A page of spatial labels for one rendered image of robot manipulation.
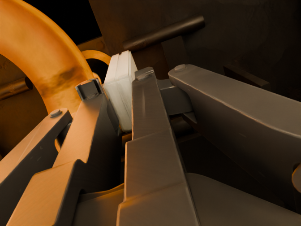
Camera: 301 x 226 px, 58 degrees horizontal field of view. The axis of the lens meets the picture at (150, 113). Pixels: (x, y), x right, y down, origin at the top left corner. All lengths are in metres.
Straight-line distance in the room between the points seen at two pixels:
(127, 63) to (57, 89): 0.05
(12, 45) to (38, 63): 0.02
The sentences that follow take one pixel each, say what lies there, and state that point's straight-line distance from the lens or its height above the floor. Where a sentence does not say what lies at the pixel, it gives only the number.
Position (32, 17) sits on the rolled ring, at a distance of 0.19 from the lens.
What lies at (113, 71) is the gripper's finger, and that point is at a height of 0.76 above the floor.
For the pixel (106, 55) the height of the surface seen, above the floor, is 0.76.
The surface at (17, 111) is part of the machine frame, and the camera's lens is 0.28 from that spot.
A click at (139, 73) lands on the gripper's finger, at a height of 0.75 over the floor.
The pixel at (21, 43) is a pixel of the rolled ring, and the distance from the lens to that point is 0.19.
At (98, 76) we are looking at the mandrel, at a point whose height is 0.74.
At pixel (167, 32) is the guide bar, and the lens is 0.23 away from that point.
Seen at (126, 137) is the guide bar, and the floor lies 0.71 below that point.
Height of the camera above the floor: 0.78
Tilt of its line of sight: 18 degrees down
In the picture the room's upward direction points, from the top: 20 degrees counter-clockwise
